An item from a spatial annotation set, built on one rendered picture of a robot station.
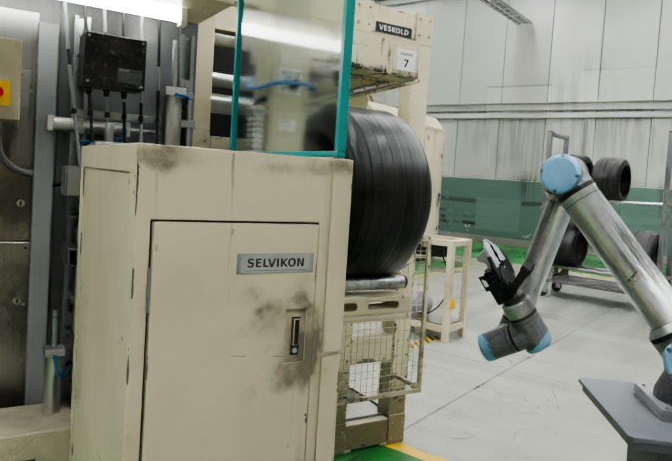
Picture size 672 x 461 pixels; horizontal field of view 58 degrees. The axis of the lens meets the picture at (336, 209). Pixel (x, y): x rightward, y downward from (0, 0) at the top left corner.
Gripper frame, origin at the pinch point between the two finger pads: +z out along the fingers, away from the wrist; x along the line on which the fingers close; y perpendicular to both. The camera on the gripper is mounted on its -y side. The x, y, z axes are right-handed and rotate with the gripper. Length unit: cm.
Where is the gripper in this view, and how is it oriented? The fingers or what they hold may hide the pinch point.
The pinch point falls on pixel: (487, 242)
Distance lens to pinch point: 191.9
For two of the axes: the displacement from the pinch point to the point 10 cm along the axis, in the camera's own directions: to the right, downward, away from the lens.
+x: 6.0, -3.9, 7.0
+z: -5.1, -8.6, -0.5
